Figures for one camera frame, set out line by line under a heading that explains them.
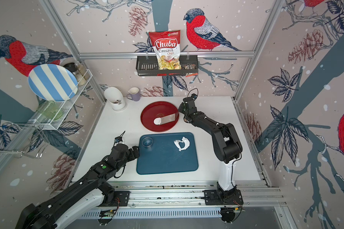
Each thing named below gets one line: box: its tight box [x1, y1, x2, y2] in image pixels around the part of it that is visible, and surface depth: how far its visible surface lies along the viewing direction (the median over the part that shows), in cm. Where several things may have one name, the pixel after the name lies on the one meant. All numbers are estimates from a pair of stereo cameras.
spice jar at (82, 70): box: [76, 62, 91, 81], surface depth 87 cm
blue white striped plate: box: [28, 63, 79, 103], surface depth 74 cm
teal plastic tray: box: [136, 132, 199, 176], surface depth 92 cm
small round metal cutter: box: [141, 136, 154, 147], surface depth 94 cm
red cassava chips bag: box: [148, 29, 182, 70], surface depth 83 cm
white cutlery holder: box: [104, 86, 127, 112], surface depth 111 cm
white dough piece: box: [173, 136, 191, 152], surface depth 95 cm
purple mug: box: [126, 86, 141, 102], surface depth 119 cm
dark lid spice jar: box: [63, 62, 79, 75], surface depth 81 cm
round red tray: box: [140, 101, 179, 133], surface depth 112 cm
